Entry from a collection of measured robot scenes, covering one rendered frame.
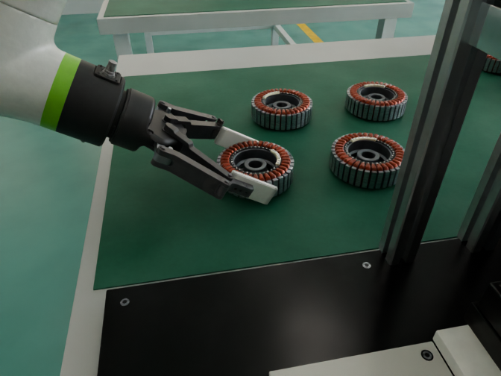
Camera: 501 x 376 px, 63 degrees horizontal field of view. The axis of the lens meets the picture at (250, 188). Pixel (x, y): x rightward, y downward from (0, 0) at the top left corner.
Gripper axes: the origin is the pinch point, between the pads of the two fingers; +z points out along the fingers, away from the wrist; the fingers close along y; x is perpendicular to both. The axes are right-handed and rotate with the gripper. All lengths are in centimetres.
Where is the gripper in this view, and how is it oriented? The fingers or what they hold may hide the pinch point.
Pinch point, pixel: (253, 167)
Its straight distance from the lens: 60.1
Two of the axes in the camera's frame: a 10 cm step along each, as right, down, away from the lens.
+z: 8.5, 3.1, 4.2
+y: -1.7, -6.0, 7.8
